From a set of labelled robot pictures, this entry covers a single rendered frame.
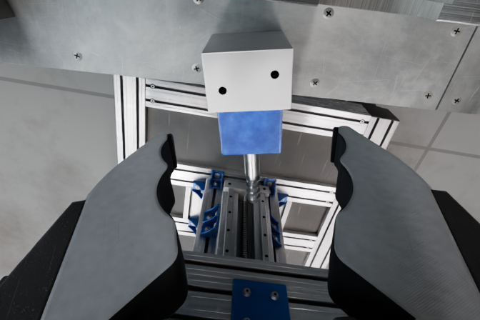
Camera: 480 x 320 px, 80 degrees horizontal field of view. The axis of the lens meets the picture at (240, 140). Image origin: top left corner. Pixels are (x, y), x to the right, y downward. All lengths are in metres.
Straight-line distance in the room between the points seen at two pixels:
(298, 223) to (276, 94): 1.03
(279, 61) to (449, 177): 1.42
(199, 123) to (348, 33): 0.73
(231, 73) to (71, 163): 1.31
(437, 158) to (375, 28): 1.24
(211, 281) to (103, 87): 0.87
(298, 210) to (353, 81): 0.92
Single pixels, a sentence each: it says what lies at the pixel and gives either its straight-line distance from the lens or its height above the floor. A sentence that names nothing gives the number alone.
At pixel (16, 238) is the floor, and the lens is 1.96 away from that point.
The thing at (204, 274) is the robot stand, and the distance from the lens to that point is 0.52.
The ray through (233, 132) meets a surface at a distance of 0.20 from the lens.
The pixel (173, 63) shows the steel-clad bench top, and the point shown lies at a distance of 0.23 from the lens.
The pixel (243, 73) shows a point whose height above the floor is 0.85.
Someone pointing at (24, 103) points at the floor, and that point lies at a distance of 1.39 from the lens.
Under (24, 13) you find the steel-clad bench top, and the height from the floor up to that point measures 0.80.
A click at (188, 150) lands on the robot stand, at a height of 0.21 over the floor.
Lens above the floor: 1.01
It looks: 60 degrees down
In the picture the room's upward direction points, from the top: 178 degrees counter-clockwise
